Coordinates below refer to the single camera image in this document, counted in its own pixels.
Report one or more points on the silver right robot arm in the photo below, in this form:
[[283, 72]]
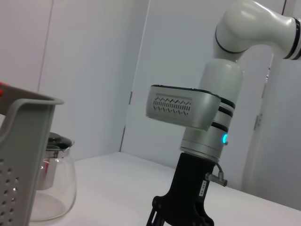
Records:
[[223, 82]]

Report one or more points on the grey-green perforated storage bin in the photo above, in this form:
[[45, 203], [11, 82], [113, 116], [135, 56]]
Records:
[[23, 153]]

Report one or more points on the glass teapot with black lid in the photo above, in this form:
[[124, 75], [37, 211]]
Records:
[[58, 188]]

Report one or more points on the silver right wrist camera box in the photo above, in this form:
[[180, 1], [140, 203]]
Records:
[[181, 108]]

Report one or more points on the orange plastic object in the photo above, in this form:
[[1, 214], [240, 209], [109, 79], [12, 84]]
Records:
[[2, 88]]

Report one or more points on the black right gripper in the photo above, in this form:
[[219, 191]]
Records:
[[188, 188]]

